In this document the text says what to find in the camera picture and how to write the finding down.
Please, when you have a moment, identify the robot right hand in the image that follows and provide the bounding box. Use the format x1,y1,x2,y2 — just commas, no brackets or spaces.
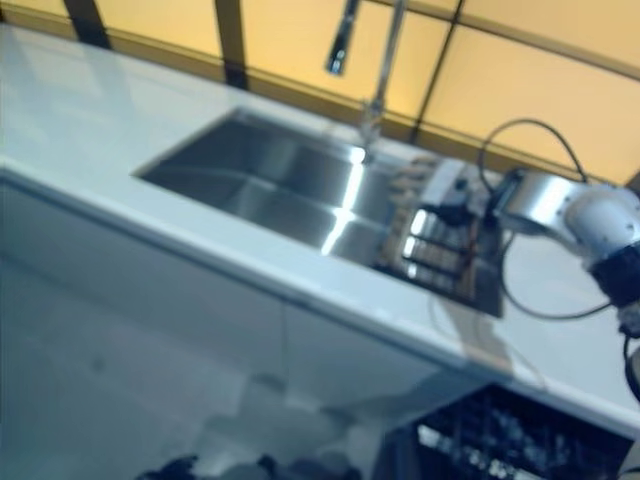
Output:
388,158,474,226

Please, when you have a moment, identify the black wire dishwasher rack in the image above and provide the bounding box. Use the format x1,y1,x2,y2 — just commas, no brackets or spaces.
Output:
414,389,629,480

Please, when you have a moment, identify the stainless steel kitchen sink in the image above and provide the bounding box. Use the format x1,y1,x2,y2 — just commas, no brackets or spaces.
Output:
132,107,504,319

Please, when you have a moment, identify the yellow window with dark frame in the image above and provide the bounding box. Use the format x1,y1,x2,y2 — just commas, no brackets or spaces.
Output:
0,0,640,184

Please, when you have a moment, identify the chrome gooseneck kitchen faucet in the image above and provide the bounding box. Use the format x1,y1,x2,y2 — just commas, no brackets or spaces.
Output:
324,0,409,152

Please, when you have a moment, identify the black and chrome sink rack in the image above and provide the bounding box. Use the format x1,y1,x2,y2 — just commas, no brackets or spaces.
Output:
383,157,504,317

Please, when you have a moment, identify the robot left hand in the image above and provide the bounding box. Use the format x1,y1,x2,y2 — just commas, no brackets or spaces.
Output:
149,453,202,480

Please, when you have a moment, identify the built-in dishwasher with open door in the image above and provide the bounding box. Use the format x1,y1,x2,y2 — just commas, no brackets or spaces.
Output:
383,383,640,480

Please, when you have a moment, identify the wide white cabinet door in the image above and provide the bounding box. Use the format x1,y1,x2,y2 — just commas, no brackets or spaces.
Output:
0,177,290,414

